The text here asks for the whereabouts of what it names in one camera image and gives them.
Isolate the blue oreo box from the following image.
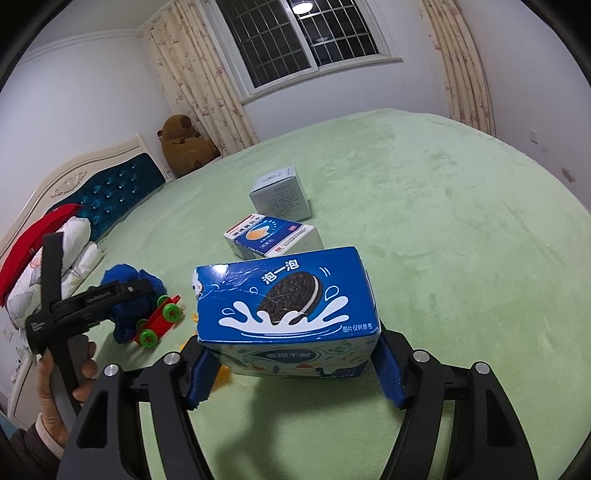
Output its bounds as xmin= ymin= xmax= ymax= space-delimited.
xmin=192 ymin=246 xmax=382 ymax=378

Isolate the person's left hand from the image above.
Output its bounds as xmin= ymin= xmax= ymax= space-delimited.
xmin=36 ymin=341 xmax=98 ymax=449

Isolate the white floral pillow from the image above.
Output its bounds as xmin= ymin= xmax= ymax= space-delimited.
xmin=25 ymin=216 xmax=91 ymax=303

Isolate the blue crumpled cloth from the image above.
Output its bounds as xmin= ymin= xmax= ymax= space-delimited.
xmin=99 ymin=263 xmax=168 ymax=345

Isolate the white lower pillow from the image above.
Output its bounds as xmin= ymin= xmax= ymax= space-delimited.
xmin=13 ymin=241 xmax=105 ymax=331

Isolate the white nightstand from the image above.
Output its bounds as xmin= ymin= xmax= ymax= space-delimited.
xmin=1 ymin=308 xmax=40 ymax=429

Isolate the red pillow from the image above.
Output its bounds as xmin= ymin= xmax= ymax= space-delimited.
xmin=1 ymin=203 xmax=81 ymax=307

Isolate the white blue tufted headboard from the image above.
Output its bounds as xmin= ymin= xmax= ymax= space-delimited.
xmin=1 ymin=134 xmax=174 ymax=258

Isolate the green bed blanket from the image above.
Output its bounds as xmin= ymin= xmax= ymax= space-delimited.
xmin=80 ymin=110 xmax=590 ymax=479

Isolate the blue white medicine box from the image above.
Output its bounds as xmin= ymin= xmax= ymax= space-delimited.
xmin=223 ymin=214 xmax=324 ymax=260

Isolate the brown teddy bear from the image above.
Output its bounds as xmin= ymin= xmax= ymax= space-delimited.
xmin=157 ymin=114 xmax=221 ymax=177

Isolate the small grey white box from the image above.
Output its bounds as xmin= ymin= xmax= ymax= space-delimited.
xmin=249 ymin=165 xmax=311 ymax=222

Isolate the left floral curtain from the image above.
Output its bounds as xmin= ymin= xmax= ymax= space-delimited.
xmin=142 ymin=1 xmax=259 ymax=156

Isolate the floral curtain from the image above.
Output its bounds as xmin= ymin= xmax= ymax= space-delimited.
xmin=142 ymin=1 xmax=259 ymax=156
xmin=422 ymin=0 xmax=496 ymax=137

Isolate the right floral curtain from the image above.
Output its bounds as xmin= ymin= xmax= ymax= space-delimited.
xmin=422 ymin=0 xmax=496 ymax=137

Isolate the barred window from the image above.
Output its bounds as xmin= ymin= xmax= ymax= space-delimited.
xmin=198 ymin=1 xmax=402 ymax=102

